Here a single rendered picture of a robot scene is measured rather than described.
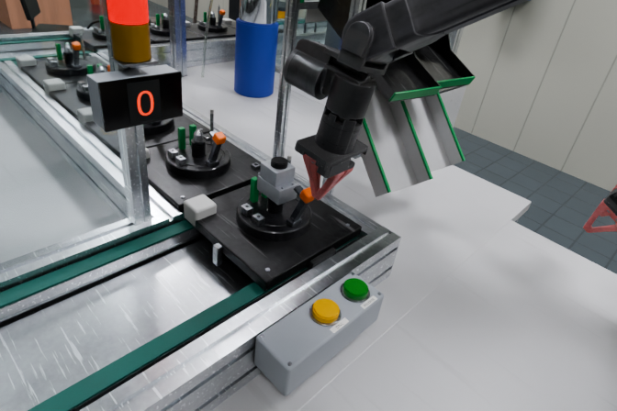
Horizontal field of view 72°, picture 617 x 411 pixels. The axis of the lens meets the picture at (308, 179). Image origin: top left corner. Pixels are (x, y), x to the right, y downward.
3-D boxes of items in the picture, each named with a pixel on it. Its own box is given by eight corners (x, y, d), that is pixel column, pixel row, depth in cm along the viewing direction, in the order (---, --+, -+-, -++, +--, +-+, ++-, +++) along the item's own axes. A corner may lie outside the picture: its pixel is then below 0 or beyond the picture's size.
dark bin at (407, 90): (434, 95, 86) (457, 67, 80) (388, 103, 78) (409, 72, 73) (363, 7, 97) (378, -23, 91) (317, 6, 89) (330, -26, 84)
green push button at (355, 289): (371, 296, 68) (374, 287, 67) (355, 308, 66) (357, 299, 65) (352, 283, 70) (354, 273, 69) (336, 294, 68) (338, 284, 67)
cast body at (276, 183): (297, 198, 77) (301, 164, 73) (277, 205, 74) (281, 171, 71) (268, 177, 82) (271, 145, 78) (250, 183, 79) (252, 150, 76)
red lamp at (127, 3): (155, 24, 57) (153, -16, 55) (118, 26, 54) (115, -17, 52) (138, 16, 60) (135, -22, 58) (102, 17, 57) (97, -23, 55)
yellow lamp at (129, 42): (158, 61, 60) (155, 24, 57) (123, 64, 57) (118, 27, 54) (140, 51, 63) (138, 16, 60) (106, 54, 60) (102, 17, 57)
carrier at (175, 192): (274, 178, 97) (278, 127, 90) (178, 214, 81) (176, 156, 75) (212, 138, 110) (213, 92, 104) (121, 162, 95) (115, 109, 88)
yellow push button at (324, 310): (342, 318, 64) (345, 309, 63) (325, 332, 61) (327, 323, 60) (323, 303, 66) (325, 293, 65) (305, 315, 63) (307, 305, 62)
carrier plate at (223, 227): (360, 234, 82) (362, 226, 81) (264, 292, 67) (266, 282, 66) (278, 181, 96) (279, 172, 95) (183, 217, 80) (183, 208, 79)
